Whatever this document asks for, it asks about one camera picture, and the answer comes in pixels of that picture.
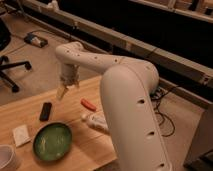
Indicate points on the green ceramic bowl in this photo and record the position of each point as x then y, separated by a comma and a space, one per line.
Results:
52, 142

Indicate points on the black remote control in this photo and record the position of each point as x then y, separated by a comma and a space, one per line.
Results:
45, 112

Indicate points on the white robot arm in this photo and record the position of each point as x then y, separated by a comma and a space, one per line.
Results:
125, 89

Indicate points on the white bottle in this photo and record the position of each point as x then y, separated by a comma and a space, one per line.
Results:
96, 121

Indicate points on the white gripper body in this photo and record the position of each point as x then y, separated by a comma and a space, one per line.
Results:
69, 74

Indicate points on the white sponge cloth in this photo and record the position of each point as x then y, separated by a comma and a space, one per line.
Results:
21, 135

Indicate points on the black office chair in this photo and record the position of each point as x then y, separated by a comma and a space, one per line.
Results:
5, 38

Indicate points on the long metal rail frame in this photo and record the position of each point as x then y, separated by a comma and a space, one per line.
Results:
179, 43

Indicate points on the dark cabinet at right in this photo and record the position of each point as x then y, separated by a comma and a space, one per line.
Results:
200, 153

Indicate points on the power adapter on floor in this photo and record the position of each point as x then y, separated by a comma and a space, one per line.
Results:
35, 40

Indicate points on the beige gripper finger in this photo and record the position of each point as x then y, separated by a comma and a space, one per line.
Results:
76, 84
61, 91

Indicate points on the orange marker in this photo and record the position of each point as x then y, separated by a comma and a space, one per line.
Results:
88, 105

